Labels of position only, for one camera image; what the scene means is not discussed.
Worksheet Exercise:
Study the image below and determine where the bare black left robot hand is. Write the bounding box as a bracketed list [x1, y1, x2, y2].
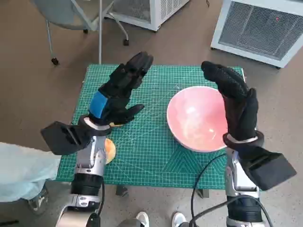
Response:
[88, 51, 154, 127]

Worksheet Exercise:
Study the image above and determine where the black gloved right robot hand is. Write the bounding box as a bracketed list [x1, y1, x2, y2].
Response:
[200, 61, 259, 140]

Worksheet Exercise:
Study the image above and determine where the pink bowl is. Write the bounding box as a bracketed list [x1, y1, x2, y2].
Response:
[167, 86, 229, 153]

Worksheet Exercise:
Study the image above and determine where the round bread bun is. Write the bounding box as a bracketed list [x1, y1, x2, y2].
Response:
[104, 139, 117, 165]

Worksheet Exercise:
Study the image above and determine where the green cutting mat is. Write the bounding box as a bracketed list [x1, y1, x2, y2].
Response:
[57, 64, 249, 190]

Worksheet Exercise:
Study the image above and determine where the thin metal pole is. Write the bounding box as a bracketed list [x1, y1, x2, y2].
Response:
[98, 0, 103, 64]

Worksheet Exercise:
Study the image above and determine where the white mesh cabinet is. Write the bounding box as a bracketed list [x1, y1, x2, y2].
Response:
[210, 0, 303, 70]
[104, 0, 190, 32]

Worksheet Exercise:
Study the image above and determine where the grey office chair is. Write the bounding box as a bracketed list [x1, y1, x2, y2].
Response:
[30, 0, 130, 66]

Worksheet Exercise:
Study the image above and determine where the white shoe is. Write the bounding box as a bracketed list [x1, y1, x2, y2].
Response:
[171, 212, 187, 227]
[136, 211, 150, 227]

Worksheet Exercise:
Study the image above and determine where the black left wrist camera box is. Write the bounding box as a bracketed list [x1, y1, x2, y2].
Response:
[40, 121, 95, 156]

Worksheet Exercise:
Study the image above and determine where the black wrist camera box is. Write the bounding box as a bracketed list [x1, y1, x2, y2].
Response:
[236, 141, 297, 191]
[40, 121, 95, 156]

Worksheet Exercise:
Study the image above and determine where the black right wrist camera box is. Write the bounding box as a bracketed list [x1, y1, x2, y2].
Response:
[236, 141, 297, 191]

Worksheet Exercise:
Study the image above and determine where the black table leg bracket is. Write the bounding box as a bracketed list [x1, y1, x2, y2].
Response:
[116, 185, 130, 197]
[196, 188, 210, 200]

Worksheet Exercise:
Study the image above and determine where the thin black cable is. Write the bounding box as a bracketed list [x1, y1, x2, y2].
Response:
[190, 153, 228, 224]

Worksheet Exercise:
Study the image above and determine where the thick black cable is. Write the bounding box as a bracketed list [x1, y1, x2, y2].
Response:
[188, 200, 273, 227]

